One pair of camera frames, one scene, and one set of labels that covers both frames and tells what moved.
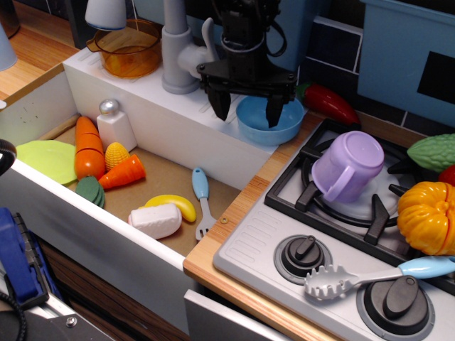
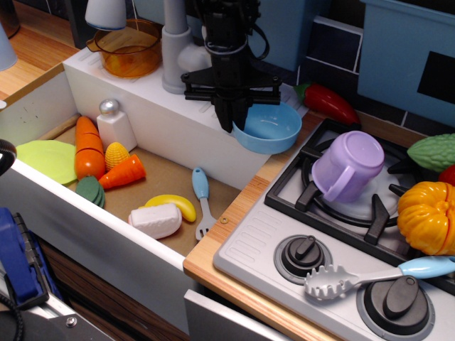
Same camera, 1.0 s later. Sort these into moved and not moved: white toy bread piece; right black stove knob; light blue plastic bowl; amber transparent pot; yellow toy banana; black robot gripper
Moved: black robot gripper; light blue plastic bowl
Not moved: yellow toy banana; white toy bread piece; amber transparent pot; right black stove knob
